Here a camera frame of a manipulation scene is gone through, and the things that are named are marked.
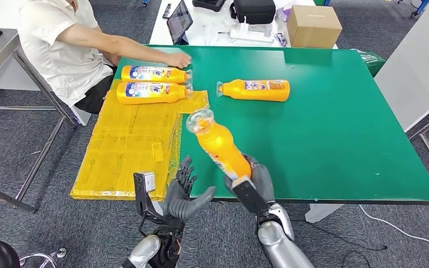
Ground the person's right hand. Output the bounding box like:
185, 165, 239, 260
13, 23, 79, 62
164, 51, 192, 70

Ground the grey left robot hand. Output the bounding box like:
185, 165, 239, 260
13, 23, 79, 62
163, 155, 216, 223

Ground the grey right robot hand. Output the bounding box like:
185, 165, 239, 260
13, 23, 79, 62
223, 154, 275, 204

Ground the orange detergent bottle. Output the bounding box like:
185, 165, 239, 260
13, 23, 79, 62
216, 79, 290, 102
185, 108, 253, 183
121, 65, 193, 85
116, 82, 194, 106

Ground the dark tablet on stand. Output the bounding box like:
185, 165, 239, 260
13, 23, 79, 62
166, 0, 194, 46

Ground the black plastic tray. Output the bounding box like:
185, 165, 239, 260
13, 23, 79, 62
192, 0, 226, 12

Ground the white table leg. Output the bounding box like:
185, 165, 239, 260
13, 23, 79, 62
304, 204, 345, 224

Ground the yellow taped cardboard mat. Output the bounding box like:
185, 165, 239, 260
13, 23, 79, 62
70, 79, 211, 202

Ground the white power strip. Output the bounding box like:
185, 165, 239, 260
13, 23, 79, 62
230, 22, 274, 43

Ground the black carry bag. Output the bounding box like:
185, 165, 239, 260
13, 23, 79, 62
230, 0, 277, 25

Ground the purple plastic packet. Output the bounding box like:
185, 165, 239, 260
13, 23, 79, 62
275, 4, 293, 22

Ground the person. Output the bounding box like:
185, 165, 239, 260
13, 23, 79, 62
17, 0, 192, 114

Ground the brown cardboard box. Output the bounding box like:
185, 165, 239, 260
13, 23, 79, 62
287, 4, 344, 49

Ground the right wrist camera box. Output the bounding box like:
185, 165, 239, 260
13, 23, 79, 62
232, 176, 271, 216

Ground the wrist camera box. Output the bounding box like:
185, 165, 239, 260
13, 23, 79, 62
232, 176, 271, 216
133, 171, 174, 226

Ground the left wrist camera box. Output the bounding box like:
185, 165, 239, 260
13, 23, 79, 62
133, 171, 174, 226

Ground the chrome ring holder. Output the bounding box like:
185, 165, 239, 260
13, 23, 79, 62
18, 247, 67, 268

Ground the black floor cable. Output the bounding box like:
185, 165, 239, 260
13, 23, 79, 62
292, 219, 388, 268

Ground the white floor cable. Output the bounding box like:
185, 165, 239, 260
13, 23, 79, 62
357, 204, 429, 246

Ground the blue metal rack frame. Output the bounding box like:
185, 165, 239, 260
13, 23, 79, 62
411, 0, 429, 17

